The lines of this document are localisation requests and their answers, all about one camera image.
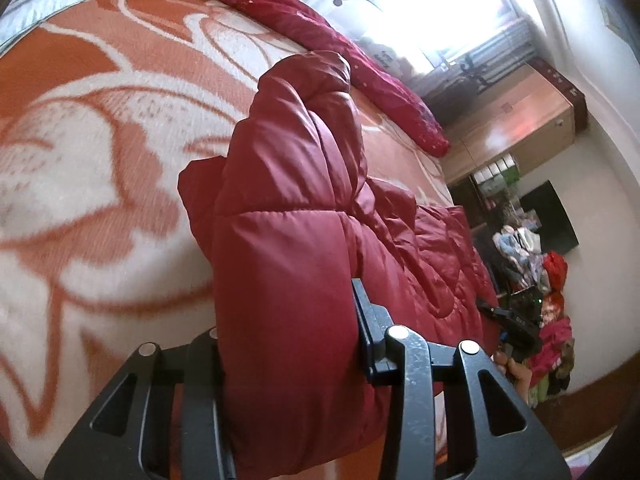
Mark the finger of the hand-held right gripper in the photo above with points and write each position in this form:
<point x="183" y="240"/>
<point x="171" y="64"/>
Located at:
<point x="492" y="310"/>

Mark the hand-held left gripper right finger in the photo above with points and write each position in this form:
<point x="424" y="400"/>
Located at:
<point x="363" y="320"/>

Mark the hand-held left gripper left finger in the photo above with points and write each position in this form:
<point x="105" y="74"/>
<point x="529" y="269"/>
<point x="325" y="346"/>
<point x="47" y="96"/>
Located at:
<point x="200" y="360"/>

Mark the red quilted coat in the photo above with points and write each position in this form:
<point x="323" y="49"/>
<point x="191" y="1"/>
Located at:
<point x="290" y="260"/>

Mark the pile of clothes and bags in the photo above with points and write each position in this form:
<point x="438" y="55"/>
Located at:
<point x="552" y="310"/>

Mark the person's right hand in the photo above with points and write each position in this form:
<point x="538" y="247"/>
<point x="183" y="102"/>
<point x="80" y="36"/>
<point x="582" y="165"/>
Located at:
<point x="520" y="376"/>

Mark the black flat screen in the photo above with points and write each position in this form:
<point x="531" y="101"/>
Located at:
<point x="550" y="220"/>

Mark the shelf of green boxes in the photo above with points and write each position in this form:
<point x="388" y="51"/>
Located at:
<point x="497" y="175"/>

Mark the wooden wardrobe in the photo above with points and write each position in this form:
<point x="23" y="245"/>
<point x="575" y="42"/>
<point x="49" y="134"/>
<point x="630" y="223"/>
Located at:
<point x="515" y="125"/>

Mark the orange white floral blanket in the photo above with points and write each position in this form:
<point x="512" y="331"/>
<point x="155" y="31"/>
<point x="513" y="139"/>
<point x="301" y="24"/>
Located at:
<point x="100" y="160"/>

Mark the red floral rolled quilt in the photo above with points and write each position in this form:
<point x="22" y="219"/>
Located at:
<point x="310" y="35"/>

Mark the silver quilted mat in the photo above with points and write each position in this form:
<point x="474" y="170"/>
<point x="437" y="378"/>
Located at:
<point x="40" y="0"/>

